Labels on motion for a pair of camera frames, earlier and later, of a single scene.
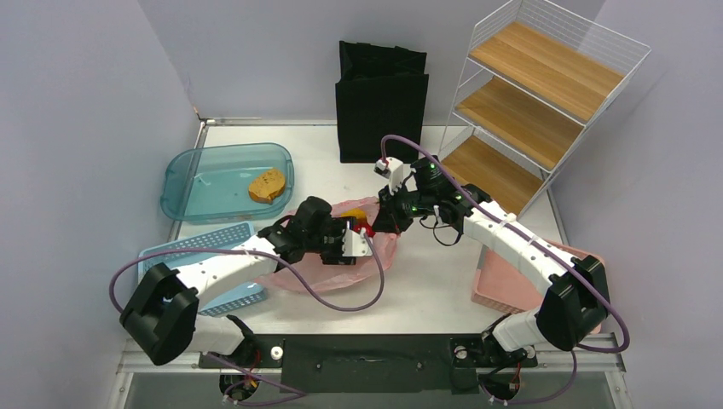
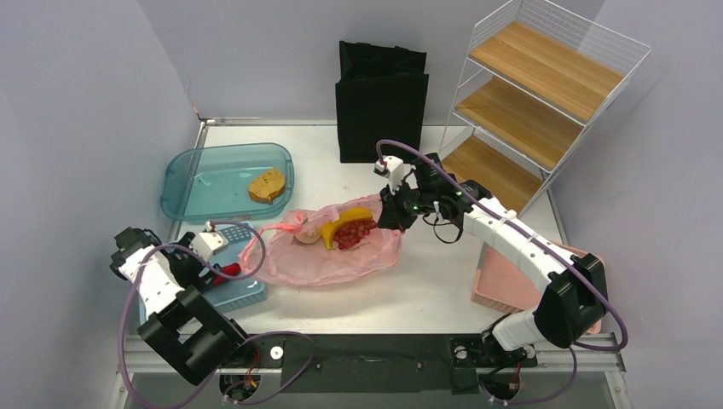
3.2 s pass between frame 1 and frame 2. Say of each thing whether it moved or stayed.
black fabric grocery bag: stayed
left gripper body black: moved
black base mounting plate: stayed
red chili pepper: moved
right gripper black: stayed
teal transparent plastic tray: stayed
